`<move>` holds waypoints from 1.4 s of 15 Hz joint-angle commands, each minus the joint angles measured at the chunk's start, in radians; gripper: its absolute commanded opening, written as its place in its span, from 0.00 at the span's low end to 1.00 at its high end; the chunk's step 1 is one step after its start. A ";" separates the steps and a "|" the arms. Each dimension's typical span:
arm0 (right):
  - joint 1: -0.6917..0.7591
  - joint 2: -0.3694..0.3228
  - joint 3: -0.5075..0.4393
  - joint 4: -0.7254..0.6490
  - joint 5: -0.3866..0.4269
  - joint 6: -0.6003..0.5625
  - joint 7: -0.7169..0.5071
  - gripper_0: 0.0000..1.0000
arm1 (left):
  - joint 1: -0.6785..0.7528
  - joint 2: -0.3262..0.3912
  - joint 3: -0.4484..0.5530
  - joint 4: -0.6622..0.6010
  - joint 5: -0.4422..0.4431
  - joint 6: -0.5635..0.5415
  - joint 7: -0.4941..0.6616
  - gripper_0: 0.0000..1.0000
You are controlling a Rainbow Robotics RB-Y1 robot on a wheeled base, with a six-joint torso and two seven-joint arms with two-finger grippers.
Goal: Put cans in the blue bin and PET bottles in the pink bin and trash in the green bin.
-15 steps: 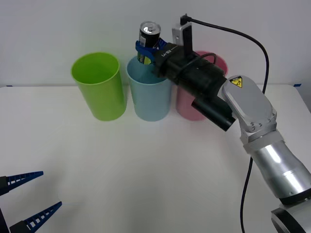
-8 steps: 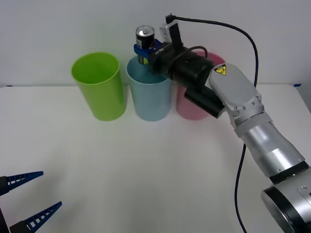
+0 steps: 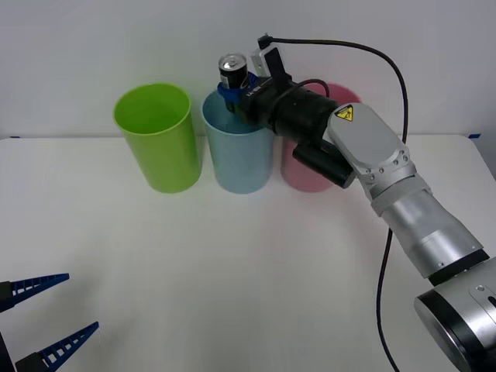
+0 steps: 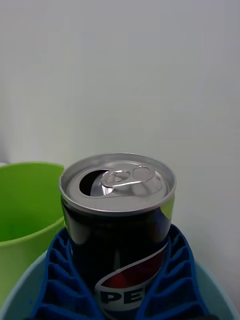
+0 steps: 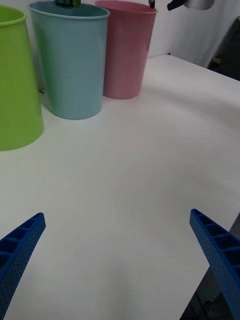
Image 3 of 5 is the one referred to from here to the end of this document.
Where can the green plastic bin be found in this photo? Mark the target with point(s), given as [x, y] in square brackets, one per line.
[166, 159]

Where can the black drink can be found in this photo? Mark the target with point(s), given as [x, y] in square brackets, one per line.
[232, 71]

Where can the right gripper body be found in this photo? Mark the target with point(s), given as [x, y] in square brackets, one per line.
[259, 104]

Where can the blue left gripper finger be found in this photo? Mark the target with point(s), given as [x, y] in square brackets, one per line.
[58, 348]
[27, 288]

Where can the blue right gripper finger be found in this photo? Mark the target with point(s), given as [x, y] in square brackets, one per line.
[252, 79]
[232, 95]

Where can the pink plastic bin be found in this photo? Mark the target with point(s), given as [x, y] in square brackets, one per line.
[306, 178]

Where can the pale blue plastic bin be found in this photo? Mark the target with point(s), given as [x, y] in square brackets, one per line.
[240, 162]

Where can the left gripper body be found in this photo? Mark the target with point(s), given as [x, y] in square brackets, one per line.
[4, 356]

